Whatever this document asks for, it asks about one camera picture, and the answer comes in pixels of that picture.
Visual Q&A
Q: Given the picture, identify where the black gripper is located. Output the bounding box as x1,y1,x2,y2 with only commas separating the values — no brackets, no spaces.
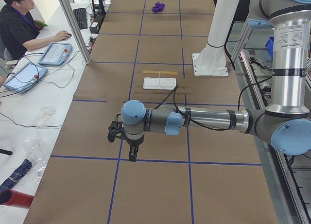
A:
126,137,143,162

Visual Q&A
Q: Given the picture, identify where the person in black shirt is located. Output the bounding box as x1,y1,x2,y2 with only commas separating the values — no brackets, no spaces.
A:
0,0,56,60

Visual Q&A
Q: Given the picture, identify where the red cylinder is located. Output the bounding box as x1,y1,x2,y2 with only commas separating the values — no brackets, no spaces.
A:
0,189,34,209

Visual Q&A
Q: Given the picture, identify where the lower teach pendant tablet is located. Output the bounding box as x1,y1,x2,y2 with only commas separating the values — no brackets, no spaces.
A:
3,62,48,93

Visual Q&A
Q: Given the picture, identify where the blue storage bin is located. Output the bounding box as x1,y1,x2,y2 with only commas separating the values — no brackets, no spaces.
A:
265,36,274,60

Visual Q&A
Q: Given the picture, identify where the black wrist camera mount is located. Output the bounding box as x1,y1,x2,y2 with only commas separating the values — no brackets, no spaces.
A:
107,114,126,143

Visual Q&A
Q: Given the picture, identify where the white rack base tray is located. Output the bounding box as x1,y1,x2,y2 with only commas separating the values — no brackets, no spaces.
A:
143,77,176,90

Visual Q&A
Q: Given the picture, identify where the dark blue folded cloth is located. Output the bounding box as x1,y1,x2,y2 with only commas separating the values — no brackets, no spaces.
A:
0,159,32,192

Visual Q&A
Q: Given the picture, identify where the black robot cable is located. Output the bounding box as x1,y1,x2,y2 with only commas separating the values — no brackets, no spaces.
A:
155,74,274,131

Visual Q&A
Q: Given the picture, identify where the purple towel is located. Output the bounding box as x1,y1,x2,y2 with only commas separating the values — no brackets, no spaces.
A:
151,2,165,13

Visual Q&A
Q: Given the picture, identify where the clear plastic bag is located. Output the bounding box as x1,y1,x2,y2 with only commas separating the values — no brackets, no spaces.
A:
22,135,49,184

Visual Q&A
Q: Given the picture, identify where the upper teach pendant tablet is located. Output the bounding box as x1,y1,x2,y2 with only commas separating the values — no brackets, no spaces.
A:
38,43,72,66

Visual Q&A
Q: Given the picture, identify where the teach pendant tablet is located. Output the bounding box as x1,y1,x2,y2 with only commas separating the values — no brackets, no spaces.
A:
38,43,72,66
3,62,48,93

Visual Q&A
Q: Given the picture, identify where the person's right hand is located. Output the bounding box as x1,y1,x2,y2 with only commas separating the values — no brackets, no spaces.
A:
55,30,71,42

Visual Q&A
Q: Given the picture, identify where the black keyboard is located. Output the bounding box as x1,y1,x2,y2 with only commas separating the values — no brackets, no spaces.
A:
73,8,87,30

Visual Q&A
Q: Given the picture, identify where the small black box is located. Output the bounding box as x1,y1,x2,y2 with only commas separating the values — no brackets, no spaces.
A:
89,22,99,34

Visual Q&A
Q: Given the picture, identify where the wooden towel rack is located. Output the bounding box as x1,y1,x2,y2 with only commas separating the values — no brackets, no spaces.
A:
142,70,178,77

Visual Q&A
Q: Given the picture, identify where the aluminium frame post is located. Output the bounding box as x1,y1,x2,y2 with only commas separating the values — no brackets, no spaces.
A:
59,0,91,65

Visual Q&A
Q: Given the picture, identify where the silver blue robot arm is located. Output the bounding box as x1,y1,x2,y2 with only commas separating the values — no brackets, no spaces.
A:
118,0,311,161

